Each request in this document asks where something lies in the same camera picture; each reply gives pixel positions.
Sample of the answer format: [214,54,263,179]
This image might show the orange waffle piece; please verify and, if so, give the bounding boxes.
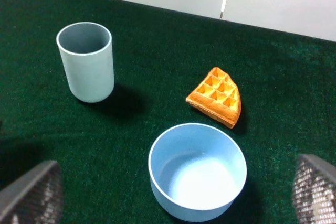
[186,67,242,129]

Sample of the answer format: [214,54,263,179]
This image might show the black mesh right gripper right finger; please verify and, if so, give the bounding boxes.
[292,154,335,223]

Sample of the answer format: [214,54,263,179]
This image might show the light blue cup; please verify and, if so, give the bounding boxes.
[56,22,114,103]

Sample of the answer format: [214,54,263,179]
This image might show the green felt table mat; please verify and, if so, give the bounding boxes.
[1,0,335,223]

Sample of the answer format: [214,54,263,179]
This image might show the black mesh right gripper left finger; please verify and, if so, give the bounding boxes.
[1,160,64,223]

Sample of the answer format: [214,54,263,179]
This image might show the light blue bowl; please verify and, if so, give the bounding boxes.
[148,123,247,222]

